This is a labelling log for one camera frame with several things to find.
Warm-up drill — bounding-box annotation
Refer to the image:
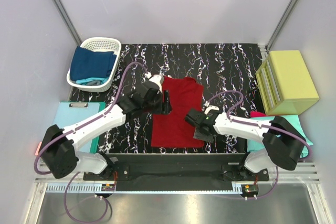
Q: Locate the red t-shirt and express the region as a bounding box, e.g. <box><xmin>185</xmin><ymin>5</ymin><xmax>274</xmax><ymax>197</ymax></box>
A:
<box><xmin>151</xmin><ymin>77</ymin><xmax>204</xmax><ymax>148</ymax></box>

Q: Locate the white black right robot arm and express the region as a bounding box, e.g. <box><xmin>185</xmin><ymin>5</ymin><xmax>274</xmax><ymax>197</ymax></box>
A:
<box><xmin>184</xmin><ymin>106</ymin><xmax>309</xmax><ymax>180</ymax></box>

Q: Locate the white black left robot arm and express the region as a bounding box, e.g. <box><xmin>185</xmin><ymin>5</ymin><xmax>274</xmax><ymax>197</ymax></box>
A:
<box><xmin>38</xmin><ymin>75</ymin><xmax>172</xmax><ymax>180</ymax></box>

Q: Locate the light blue t-shirt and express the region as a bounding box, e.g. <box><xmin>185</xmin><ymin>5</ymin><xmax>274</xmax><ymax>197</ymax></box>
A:
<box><xmin>76</xmin><ymin>78</ymin><xmax>108</xmax><ymax>86</ymax></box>

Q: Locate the folded magenta t-shirt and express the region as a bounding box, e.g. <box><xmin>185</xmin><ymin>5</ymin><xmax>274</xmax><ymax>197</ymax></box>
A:
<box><xmin>250</xmin><ymin>111</ymin><xmax>266</xmax><ymax>118</ymax></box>

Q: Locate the navy blue t-shirt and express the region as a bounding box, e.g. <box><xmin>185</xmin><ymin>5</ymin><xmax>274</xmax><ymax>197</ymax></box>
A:
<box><xmin>70</xmin><ymin>47</ymin><xmax>117</xmax><ymax>81</ymax></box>

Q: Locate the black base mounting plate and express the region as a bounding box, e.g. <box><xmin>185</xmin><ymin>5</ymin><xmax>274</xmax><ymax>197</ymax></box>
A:
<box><xmin>83</xmin><ymin>153</ymin><xmax>268</xmax><ymax>192</ymax></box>

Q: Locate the white plastic laundry basket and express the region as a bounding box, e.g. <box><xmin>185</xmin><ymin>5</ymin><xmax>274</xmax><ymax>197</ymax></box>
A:
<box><xmin>67</xmin><ymin>37</ymin><xmax>121</xmax><ymax>92</ymax></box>

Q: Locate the green clipboard with paper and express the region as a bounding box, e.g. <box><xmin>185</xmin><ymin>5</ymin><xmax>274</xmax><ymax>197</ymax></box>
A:
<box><xmin>48</xmin><ymin>101</ymin><xmax>107</xmax><ymax>154</ymax></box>

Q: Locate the folded turquoise t-shirt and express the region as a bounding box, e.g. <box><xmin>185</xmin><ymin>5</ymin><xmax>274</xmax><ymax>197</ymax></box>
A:
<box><xmin>247</xmin><ymin>115</ymin><xmax>313</xmax><ymax>158</ymax></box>

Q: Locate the yellow drawer box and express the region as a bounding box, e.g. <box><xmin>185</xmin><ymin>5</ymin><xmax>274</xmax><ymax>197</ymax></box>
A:
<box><xmin>256</xmin><ymin>50</ymin><xmax>319</xmax><ymax>116</ymax></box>

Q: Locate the pink sponge block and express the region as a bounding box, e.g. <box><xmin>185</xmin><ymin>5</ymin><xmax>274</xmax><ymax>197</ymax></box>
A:
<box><xmin>35</xmin><ymin>142</ymin><xmax>42</xmax><ymax>156</ymax></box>

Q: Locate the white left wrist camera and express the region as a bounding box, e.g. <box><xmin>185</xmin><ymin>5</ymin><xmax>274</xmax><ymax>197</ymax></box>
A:
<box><xmin>144</xmin><ymin>72</ymin><xmax>164</xmax><ymax>92</ymax></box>

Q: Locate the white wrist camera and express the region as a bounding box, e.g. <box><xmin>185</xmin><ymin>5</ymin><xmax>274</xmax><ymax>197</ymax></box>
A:
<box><xmin>144</xmin><ymin>72</ymin><xmax>164</xmax><ymax>92</ymax></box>
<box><xmin>204</xmin><ymin>101</ymin><xmax>219</xmax><ymax>114</ymax></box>

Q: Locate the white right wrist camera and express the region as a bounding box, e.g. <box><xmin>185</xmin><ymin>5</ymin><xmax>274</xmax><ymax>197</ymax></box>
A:
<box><xmin>204</xmin><ymin>101</ymin><xmax>219</xmax><ymax>114</ymax></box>

